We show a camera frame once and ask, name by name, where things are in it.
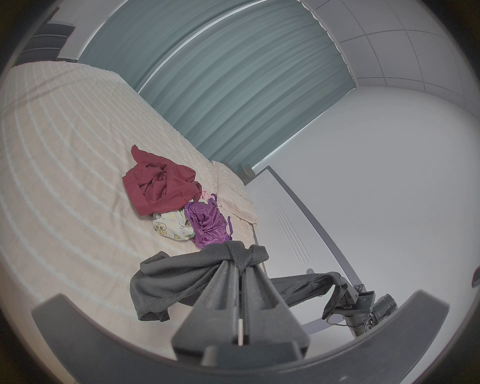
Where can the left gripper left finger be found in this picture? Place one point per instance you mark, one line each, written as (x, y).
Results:
(210, 318)

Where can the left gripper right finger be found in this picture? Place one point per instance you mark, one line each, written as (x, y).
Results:
(270, 322)

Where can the black T-shirt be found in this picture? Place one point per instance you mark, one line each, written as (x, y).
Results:
(180, 273)

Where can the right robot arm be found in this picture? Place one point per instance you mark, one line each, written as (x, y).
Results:
(386, 305)

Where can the bed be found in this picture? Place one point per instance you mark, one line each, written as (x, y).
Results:
(75, 168)

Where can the purple garment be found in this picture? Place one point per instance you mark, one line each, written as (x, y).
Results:
(208, 223)

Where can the white printed garment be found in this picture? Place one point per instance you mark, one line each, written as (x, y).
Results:
(170, 225)

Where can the pink garment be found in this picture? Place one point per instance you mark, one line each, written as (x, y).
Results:
(206, 195)

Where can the dark red garment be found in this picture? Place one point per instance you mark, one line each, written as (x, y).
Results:
(161, 183)

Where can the grey bedside table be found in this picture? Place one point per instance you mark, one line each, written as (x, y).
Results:
(247, 172)

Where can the blue-green curtain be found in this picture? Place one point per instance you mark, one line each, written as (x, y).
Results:
(243, 93)
(150, 33)

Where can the black chest of drawers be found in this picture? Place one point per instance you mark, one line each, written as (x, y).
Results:
(48, 41)

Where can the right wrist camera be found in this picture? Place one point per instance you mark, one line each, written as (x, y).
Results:
(364, 301)

